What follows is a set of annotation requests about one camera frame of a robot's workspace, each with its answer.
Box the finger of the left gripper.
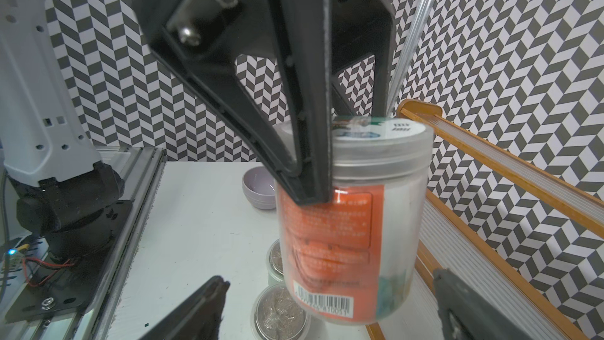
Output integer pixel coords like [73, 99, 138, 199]
[133, 0, 332, 206]
[331, 0, 396, 117]

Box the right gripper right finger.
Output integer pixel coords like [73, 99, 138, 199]
[433, 269, 529, 340]

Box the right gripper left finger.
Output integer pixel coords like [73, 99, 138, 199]
[141, 275, 231, 340]

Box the green label seed cup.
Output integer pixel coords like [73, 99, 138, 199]
[266, 239, 284, 285]

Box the tall seed jar orange label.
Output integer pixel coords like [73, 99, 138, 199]
[277, 116, 434, 325]

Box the wooden two-tier shelf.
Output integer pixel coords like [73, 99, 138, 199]
[396, 99, 603, 339]

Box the lilac bowl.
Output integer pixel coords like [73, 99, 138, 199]
[242, 166, 276, 210]

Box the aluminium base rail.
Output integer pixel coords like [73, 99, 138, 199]
[1, 146, 167, 339]

